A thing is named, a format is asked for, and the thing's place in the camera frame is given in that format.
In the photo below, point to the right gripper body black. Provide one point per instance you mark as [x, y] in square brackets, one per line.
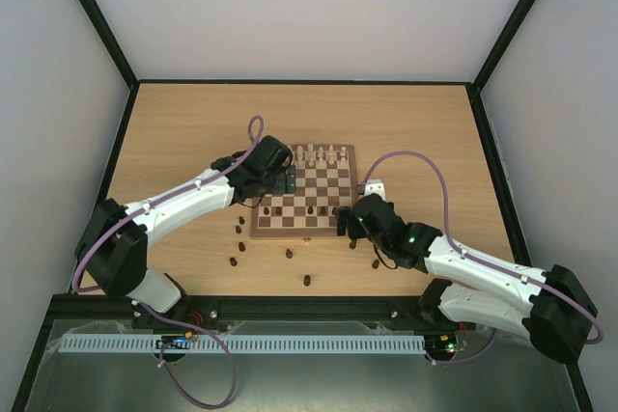
[345, 221]

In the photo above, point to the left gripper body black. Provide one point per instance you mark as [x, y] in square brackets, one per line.
[274, 187]

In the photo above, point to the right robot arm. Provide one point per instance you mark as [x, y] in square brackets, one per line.
[549, 308]

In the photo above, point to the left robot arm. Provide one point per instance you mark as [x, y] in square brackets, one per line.
[114, 246]

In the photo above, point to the wooden chess board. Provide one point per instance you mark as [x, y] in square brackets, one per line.
[322, 185]

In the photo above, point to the white king piece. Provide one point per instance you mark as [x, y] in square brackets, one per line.
[310, 147]

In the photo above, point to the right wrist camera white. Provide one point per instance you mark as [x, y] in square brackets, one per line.
[372, 186]

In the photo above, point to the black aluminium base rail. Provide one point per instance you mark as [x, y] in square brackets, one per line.
[216, 312]

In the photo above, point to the light blue cable duct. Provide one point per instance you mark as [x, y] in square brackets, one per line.
[245, 344]

